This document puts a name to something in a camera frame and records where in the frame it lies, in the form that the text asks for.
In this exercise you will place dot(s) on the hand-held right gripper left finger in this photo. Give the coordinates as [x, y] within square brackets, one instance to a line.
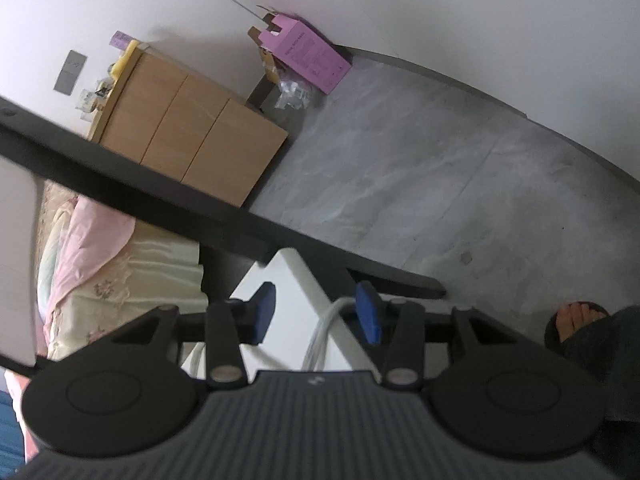
[262, 312]

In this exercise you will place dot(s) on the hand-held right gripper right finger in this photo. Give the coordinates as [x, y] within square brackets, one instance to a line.
[368, 317]

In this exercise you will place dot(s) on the white shoelace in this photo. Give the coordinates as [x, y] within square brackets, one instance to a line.
[320, 335]

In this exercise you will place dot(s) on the bed with floral cream bedspread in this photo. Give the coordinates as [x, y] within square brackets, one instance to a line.
[150, 270]

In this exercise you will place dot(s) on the pink blanket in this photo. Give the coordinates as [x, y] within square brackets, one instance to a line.
[85, 240]

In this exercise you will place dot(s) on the wooden drawer cabinet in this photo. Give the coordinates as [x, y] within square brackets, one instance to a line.
[200, 125]

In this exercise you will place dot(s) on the clear plastic bag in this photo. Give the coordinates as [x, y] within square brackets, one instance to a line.
[294, 94]

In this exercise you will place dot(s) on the brown cardboard box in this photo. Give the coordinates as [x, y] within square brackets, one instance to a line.
[268, 62]

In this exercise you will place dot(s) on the person's dark clothing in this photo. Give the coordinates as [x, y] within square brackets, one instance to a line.
[615, 385]

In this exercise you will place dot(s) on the pink cardboard box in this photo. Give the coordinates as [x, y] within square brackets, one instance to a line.
[310, 55]

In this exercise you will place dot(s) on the small clear bottles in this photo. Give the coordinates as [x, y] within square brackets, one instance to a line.
[92, 97]

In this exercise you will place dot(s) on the blue curtain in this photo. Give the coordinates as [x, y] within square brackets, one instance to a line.
[10, 425]

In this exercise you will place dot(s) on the yellow foam block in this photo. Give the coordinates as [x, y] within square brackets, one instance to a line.
[125, 60]

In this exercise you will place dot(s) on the small purple box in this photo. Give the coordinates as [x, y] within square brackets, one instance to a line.
[120, 40]

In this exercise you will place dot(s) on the grey wall plate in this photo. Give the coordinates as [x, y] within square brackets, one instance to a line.
[70, 72]

